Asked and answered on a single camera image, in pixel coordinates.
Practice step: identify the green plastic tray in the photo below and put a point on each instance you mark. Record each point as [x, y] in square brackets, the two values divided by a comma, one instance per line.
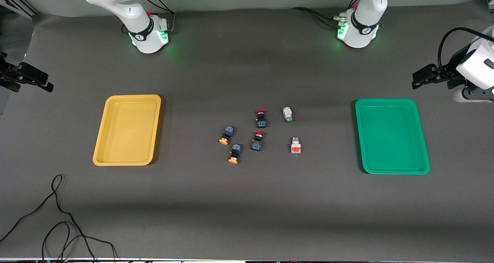
[391, 139]

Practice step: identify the white button with green block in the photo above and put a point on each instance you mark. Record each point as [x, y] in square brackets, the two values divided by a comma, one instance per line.
[287, 114]

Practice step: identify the white button with orange block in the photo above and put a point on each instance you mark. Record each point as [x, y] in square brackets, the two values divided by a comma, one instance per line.
[295, 147]

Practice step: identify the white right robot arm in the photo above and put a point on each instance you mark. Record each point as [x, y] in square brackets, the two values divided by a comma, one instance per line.
[142, 35]

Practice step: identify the yellow plastic tray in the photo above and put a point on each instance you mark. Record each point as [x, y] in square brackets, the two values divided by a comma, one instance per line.
[127, 131]

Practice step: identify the aluminium frame rail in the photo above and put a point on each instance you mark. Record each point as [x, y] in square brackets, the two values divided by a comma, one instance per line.
[15, 2]

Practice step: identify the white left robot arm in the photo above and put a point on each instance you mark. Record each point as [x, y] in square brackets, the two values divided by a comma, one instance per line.
[362, 31]

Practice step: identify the red push button black body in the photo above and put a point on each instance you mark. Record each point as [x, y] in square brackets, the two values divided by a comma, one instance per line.
[261, 120]
[257, 143]

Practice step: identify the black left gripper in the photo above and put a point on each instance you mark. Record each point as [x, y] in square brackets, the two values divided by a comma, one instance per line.
[456, 60]

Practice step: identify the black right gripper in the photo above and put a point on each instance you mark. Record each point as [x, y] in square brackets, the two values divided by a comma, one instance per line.
[7, 73]

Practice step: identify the yellow push button black body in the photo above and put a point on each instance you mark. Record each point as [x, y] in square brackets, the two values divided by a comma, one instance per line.
[236, 150]
[227, 132]

